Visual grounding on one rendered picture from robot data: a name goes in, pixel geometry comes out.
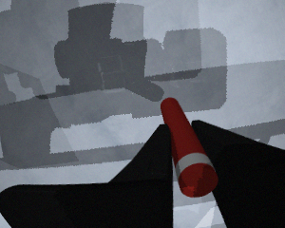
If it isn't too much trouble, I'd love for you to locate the dark red peg with grey band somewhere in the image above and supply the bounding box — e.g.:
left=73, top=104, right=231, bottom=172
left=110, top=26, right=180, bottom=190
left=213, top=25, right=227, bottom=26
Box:
left=161, top=98, right=219, bottom=198

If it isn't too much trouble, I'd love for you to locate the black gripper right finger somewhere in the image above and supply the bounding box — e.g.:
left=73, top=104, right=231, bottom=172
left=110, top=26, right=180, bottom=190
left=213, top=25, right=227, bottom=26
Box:
left=191, top=121, right=285, bottom=228

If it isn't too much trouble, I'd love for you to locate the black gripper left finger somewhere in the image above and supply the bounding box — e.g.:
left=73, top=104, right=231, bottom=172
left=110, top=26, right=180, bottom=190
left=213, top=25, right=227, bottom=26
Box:
left=0, top=124, right=174, bottom=228

